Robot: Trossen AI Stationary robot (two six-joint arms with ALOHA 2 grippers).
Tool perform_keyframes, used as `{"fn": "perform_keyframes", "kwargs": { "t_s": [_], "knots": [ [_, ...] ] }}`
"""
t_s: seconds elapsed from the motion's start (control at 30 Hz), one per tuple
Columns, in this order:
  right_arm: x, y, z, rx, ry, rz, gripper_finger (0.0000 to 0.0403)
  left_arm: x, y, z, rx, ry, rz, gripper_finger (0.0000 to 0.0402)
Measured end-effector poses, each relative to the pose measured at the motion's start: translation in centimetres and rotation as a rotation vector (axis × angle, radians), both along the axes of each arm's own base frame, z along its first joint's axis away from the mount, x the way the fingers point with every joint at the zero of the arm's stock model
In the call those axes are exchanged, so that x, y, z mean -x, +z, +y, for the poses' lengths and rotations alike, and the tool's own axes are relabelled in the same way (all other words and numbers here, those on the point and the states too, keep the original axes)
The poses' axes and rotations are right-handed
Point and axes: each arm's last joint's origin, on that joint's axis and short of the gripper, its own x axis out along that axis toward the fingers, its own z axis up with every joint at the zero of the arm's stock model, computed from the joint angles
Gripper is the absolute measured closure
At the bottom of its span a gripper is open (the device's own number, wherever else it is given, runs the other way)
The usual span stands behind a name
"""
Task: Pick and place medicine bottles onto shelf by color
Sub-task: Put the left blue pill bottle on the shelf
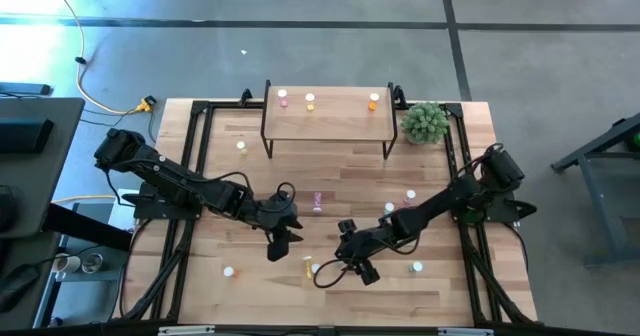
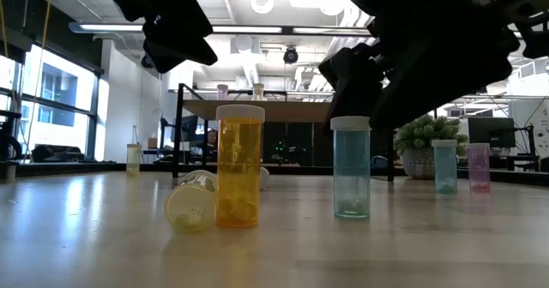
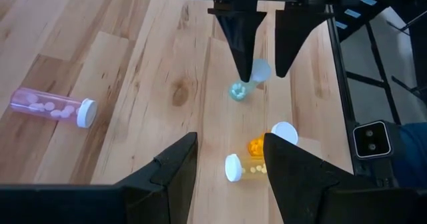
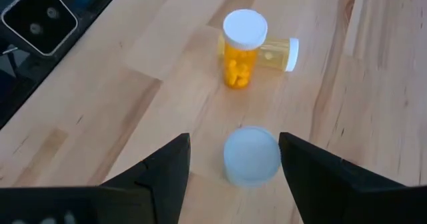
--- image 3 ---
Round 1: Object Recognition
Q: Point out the person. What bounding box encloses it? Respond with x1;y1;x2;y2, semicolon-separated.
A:
386;122;427;188

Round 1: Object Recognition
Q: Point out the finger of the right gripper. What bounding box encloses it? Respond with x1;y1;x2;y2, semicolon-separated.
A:
275;9;334;79
208;9;268;83

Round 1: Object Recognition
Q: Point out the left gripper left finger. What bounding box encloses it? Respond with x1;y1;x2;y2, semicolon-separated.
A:
125;132;199;224

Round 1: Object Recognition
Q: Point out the pink pill bottle white cap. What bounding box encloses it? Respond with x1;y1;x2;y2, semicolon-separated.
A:
9;86;98;129

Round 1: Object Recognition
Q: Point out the orange pill bottle white cap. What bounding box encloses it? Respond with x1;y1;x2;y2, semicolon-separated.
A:
247;121;300;158

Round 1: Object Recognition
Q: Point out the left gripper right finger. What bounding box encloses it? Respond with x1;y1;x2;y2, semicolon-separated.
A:
263;133;398;224

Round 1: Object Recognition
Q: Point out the green pill bottle white cap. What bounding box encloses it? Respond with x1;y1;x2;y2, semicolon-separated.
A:
228;59;272;102

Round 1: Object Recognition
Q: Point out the small table-level camera box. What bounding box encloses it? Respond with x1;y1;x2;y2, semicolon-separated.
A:
352;119;393;160

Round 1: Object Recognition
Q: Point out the black aluminium table frame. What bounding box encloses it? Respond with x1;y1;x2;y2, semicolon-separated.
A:
325;0;427;188

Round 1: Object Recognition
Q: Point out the yellow pill bottle white cap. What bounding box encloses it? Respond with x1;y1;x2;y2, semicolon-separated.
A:
224;153;268;183

